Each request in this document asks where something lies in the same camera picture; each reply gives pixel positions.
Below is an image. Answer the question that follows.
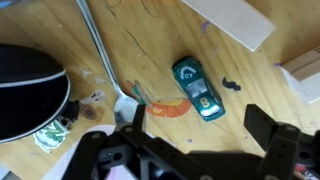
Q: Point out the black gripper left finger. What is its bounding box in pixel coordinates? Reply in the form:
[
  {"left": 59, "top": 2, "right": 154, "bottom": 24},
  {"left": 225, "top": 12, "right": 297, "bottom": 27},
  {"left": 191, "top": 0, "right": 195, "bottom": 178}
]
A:
[{"left": 60, "top": 103, "right": 214, "bottom": 180}]

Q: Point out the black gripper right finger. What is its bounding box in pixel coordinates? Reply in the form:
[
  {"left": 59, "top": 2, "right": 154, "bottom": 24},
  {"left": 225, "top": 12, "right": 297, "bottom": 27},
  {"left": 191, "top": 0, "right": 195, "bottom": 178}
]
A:
[{"left": 243, "top": 103, "right": 320, "bottom": 180}]

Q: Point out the green toy race car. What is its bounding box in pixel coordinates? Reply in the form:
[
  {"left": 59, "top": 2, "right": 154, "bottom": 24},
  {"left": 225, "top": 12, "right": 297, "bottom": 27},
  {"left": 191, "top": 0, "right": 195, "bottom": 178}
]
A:
[{"left": 171, "top": 55, "right": 227, "bottom": 123}]

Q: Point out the light wooden block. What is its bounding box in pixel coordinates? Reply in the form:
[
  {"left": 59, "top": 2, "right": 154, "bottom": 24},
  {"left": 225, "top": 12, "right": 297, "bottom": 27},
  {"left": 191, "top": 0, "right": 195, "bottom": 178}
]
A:
[
  {"left": 180, "top": 0, "right": 277, "bottom": 53},
  {"left": 286, "top": 56, "right": 320, "bottom": 104},
  {"left": 281, "top": 46, "right": 320, "bottom": 76}
]

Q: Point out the metal spoon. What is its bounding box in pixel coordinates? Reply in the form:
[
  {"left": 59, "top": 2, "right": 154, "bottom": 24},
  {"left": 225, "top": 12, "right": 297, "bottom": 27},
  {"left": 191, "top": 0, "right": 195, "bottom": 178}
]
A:
[{"left": 75, "top": 0, "right": 143, "bottom": 126}]

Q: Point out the orange sticker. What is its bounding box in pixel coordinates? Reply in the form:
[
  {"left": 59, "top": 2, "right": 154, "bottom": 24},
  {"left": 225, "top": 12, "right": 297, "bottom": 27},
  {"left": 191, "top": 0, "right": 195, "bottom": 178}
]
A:
[{"left": 125, "top": 79, "right": 193, "bottom": 119}]

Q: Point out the black moustache sticker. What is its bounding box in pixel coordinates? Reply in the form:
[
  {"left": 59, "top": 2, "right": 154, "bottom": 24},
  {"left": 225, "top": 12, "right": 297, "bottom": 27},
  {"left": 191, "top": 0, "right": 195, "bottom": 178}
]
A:
[{"left": 221, "top": 77, "right": 242, "bottom": 93}]

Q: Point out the green cactus sticker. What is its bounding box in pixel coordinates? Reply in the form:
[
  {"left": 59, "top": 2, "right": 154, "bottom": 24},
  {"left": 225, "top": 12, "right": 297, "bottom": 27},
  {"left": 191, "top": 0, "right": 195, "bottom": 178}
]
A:
[{"left": 32, "top": 119, "right": 72, "bottom": 154}]

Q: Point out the wooden table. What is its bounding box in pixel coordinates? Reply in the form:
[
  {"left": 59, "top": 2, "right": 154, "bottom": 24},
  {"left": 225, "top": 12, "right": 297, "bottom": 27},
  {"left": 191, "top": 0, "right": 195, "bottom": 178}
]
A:
[{"left": 0, "top": 0, "right": 320, "bottom": 180}]

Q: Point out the black zip case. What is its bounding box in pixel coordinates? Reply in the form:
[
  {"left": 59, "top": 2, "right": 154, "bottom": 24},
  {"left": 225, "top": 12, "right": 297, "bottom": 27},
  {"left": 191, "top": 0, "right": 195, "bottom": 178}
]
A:
[{"left": 0, "top": 43, "right": 81, "bottom": 144}]

